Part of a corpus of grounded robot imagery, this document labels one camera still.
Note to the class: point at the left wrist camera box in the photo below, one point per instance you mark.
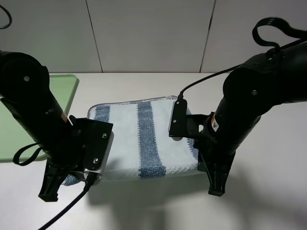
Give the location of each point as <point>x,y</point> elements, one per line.
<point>98,137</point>

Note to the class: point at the blue white striped towel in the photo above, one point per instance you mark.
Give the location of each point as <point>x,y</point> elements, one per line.
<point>142,148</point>

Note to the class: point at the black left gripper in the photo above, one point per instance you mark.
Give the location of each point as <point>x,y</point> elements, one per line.
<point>69,149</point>

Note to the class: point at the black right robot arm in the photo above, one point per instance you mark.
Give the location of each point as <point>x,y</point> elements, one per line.
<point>249,91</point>

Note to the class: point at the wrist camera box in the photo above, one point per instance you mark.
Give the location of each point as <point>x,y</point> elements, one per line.
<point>178,121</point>
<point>98,137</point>

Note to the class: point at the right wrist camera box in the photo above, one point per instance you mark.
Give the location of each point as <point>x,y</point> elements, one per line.
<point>178,121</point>

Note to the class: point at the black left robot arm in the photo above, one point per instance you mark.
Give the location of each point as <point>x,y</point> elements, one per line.
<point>25,92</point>

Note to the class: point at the green plastic tray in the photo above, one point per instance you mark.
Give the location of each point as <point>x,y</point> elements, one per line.
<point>12,136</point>

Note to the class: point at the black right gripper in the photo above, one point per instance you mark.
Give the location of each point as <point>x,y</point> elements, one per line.
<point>215,157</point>

